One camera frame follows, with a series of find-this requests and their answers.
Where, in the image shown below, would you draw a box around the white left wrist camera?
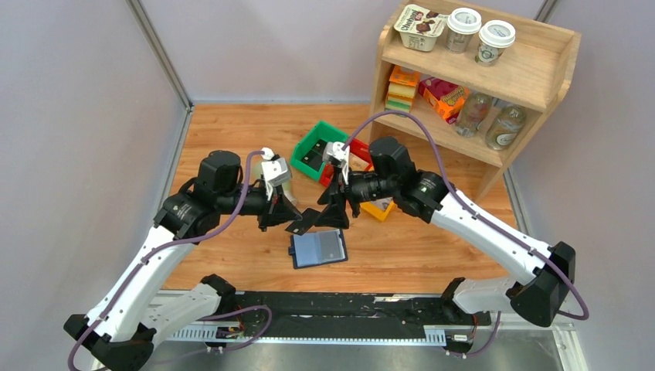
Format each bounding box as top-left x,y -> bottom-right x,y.
259,147 -> 292,200

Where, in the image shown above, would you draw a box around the right clear glass bottle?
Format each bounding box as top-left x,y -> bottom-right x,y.
485,104 -> 528,151

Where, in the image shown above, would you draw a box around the green liquid plastic bottle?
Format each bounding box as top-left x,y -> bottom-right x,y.
278,172 -> 297,206

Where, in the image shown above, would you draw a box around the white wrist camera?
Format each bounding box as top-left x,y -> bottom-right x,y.
259,147 -> 292,200
321,141 -> 351,187

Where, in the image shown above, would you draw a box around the black cards in green bin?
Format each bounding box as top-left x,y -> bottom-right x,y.
301,140 -> 327,173

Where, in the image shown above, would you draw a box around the black credit card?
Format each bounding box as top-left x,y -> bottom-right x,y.
285,208 -> 321,236

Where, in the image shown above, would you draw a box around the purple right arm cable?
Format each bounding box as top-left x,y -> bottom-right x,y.
341,110 -> 590,359

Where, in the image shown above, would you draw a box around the white lidded coffee cup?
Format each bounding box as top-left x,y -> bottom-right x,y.
475,20 -> 516,66
445,7 -> 482,53

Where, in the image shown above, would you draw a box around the left clear glass bottle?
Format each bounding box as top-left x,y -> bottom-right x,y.
454,92 -> 494,138

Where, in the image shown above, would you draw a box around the right white lidded coffee cup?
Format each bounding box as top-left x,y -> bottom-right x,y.
475,20 -> 516,66

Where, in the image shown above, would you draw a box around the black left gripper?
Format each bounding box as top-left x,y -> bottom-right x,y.
217,179 -> 302,231

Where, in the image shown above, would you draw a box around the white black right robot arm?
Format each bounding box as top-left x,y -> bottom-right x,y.
315,137 -> 575,327

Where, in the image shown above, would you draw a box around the green plastic bin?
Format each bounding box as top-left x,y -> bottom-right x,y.
290,121 -> 348,181

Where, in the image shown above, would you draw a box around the stack of sponges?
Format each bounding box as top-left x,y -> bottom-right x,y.
385,65 -> 421,113

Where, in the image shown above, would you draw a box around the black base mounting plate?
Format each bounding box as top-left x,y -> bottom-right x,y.
217,291 -> 491,339

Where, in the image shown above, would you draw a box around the wooden shelf unit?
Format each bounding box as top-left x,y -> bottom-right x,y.
369,1 -> 581,202

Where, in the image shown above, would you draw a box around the yellow plastic bin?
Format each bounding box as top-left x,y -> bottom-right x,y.
360,197 -> 396,222

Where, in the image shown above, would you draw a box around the blue leather card holder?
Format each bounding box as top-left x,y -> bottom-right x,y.
288,229 -> 348,270

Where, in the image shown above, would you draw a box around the red plastic bin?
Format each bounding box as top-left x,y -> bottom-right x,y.
319,139 -> 372,187

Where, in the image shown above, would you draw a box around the silver cards in yellow bin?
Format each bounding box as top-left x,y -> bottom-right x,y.
371,198 -> 392,212

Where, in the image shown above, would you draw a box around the clear glass bottle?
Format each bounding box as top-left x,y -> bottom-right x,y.
454,92 -> 494,138
485,104 -> 528,151

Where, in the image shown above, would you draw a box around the left white lidded coffee cup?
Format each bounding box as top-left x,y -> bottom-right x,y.
445,7 -> 482,53

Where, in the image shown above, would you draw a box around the chobani yogurt cup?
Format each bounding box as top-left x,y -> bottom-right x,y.
394,4 -> 449,52

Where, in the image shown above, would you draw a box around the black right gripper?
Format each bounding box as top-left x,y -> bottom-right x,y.
314,165 -> 397,230

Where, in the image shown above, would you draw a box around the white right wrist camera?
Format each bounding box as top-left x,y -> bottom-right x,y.
321,141 -> 351,187

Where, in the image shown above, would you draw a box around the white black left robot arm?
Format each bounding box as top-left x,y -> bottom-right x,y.
64,148 -> 301,370

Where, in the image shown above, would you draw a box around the aluminium frame rail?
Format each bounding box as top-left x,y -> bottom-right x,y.
92,288 -> 589,371

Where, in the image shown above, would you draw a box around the orange pink snack box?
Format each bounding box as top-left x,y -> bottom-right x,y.
418,77 -> 470,124

